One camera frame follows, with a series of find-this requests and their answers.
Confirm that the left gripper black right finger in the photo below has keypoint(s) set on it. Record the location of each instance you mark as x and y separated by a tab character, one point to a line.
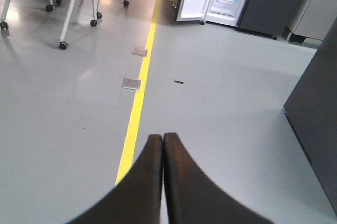
191	196

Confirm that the near silver floor socket plate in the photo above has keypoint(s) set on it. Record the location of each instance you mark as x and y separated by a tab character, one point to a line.
132	84

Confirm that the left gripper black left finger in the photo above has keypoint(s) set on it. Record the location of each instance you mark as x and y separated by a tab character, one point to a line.
137	197

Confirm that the yellow floor tape line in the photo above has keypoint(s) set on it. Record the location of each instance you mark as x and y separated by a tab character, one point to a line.
130	141

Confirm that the silver floor socket plate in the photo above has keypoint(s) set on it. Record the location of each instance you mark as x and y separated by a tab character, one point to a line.
139	51
132	84

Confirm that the far silver floor socket plate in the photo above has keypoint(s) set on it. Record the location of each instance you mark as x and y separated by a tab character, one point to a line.
139	51

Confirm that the grey cabinet beside fridge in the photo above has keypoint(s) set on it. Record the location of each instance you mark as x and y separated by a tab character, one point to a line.
311	22

